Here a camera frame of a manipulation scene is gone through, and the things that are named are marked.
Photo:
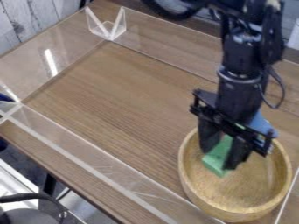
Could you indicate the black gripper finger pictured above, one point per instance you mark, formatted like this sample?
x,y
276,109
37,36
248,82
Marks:
x,y
209,134
237,153

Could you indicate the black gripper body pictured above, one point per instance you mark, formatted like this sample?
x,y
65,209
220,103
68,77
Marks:
x,y
233,106

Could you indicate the green rectangular block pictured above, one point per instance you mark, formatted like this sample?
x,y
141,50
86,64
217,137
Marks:
x,y
213,158

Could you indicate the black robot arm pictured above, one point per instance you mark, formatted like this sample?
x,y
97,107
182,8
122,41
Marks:
x,y
249,32

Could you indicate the brown wooden bowl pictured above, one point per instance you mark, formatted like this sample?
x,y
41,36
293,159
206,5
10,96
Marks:
x,y
246,193

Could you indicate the black table leg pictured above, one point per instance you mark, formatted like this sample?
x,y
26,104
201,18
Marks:
x,y
49,184

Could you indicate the clear acrylic enclosure wall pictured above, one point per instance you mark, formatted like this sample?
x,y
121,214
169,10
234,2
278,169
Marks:
x,y
101,86

